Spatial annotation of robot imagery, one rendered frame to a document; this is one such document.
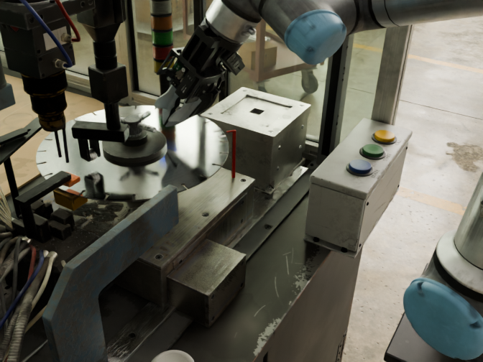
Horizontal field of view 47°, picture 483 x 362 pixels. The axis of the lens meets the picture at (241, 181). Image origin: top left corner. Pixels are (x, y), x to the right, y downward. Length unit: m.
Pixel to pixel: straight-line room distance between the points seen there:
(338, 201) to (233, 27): 0.37
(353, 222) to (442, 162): 1.99
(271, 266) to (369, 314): 1.04
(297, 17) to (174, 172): 0.32
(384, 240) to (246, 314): 1.48
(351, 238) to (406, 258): 1.26
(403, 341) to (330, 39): 0.48
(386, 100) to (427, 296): 0.58
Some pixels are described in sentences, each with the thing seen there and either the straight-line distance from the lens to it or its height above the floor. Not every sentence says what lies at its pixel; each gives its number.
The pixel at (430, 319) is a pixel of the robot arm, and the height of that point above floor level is 0.91.
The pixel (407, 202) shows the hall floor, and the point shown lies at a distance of 2.62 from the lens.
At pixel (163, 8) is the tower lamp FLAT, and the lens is 1.18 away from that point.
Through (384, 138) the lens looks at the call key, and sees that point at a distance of 1.14.
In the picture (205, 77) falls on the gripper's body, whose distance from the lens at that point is 0.87.
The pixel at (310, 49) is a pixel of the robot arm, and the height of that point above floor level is 1.18.
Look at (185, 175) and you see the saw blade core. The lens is 0.90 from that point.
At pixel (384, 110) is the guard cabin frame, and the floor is 0.92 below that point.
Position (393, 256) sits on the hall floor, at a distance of 2.29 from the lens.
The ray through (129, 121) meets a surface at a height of 1.00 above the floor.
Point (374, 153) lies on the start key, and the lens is 1.08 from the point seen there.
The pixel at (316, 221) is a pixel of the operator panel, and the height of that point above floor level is 0.80.
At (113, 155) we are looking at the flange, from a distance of 0.95.
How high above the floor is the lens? 1.43
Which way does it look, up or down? 33 degrees down
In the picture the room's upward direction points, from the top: 2 degrees clockwise
